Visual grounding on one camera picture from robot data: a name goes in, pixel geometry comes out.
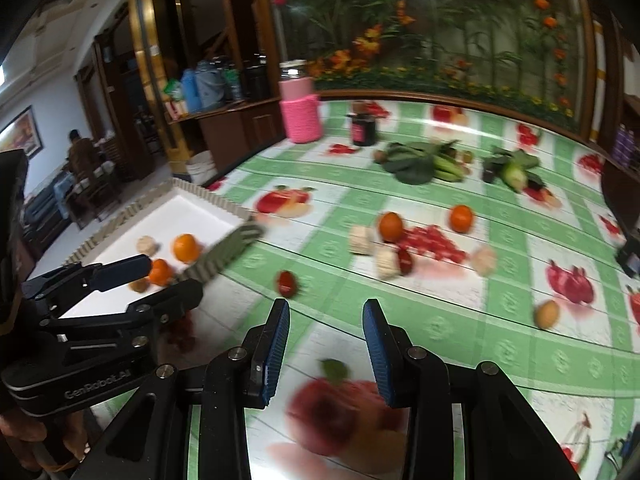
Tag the black device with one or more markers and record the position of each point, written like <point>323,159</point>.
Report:
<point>629,260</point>

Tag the dark wooden furniture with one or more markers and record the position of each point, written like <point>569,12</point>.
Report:
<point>620,195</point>

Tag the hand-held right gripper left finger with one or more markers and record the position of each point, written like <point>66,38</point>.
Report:
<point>277,355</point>

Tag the orange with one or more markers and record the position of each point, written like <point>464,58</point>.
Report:
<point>161,272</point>
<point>185,247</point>
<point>390,226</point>
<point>461,218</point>

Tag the small brown kiwi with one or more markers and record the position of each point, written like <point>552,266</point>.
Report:
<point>381,156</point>
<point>467,156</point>

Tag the white tray with striped rim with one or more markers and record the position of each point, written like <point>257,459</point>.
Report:
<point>195,215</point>

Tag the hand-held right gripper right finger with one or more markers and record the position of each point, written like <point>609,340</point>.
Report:
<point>382,355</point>

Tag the wooden cabinet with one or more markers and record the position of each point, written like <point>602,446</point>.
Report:
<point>240,130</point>

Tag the green bananas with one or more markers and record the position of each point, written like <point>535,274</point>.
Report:
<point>452,170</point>

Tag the person's left hand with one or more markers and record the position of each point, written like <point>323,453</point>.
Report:
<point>35,435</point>

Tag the dark eggplant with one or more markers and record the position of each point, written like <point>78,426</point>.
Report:
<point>535,184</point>
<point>489,172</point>

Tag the grey blue thermos jug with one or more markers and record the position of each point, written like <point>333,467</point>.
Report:
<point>211,85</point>

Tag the red date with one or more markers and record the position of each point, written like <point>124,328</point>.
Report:
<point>287,282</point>
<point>405,261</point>

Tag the purple bottles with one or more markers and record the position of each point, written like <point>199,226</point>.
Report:
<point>625,142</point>

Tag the white bucket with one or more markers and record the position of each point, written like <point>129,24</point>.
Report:
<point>201,167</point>

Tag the flower wall poster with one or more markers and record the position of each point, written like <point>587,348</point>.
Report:
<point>450,20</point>

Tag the green checked printed tablecloth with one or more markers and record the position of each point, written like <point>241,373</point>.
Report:
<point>350,200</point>

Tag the wooden chair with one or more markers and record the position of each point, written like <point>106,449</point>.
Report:
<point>97,192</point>

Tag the green snack bag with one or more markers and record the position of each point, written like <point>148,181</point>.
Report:
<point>175,91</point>

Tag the bok choy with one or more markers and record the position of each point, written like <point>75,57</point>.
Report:
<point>515,172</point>

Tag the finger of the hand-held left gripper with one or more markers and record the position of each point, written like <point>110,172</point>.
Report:
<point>165,300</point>
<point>115,270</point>

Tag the dark leafy greens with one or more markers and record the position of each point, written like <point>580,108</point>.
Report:
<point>412,166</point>

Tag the blue thermos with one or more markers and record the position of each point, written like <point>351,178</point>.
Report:
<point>191,92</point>

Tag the pink bottle with knitted sleeve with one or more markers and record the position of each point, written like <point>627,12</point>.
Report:
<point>300,115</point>

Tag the black flask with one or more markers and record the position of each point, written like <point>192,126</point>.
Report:
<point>256,82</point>

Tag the beige hexagonal cake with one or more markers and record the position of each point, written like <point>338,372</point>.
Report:
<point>361,240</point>
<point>387,262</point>
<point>146,245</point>
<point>484,260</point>

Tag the black jar with pink label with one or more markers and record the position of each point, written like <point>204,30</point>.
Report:
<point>362,132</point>

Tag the framed wall picture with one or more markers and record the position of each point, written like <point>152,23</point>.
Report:
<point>22,132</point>

